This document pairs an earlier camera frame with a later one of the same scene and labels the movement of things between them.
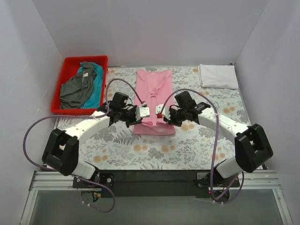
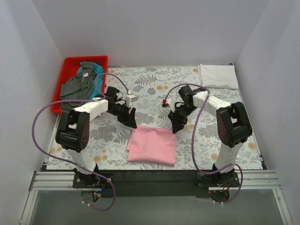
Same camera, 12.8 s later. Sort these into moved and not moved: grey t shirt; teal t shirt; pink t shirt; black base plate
Moved: pink t shirt
Not moved: black base plate; teal t shirt; grey t shirt
